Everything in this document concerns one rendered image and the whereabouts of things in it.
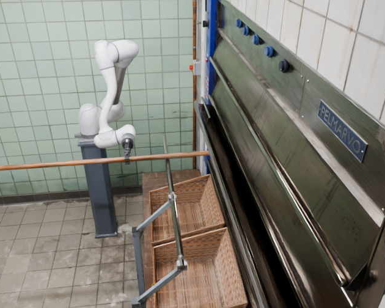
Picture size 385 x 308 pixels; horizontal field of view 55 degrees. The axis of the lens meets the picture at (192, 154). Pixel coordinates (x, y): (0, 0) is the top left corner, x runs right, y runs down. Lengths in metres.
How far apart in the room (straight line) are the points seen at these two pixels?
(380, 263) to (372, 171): 0.20
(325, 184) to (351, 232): 0.17
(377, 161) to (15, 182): 3.65
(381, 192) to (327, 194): 0.23
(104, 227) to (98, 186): 0.46
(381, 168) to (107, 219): 2.85
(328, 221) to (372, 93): 0.38
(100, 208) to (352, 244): 2.65
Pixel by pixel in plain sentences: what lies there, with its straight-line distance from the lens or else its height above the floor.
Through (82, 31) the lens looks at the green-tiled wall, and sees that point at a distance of 3.34.
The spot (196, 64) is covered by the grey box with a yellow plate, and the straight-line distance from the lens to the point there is 3.05.
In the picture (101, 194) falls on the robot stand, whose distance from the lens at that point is 3.28.
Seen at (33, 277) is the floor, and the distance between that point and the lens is 3.44.
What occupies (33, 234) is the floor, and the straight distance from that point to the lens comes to 3.82.
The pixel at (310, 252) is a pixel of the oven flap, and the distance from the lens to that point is 1.26.
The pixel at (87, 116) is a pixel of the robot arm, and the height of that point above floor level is 1.22.
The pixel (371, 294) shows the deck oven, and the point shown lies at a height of 1.74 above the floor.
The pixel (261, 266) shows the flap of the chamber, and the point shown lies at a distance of 1.40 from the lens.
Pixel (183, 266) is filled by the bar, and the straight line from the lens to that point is 1.70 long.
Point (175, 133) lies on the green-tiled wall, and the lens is 3.67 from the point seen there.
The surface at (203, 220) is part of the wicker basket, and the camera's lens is 2.78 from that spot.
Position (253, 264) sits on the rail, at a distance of 1.36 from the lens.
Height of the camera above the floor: 2.44
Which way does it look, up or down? 32 degrees down
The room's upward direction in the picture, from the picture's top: straight up
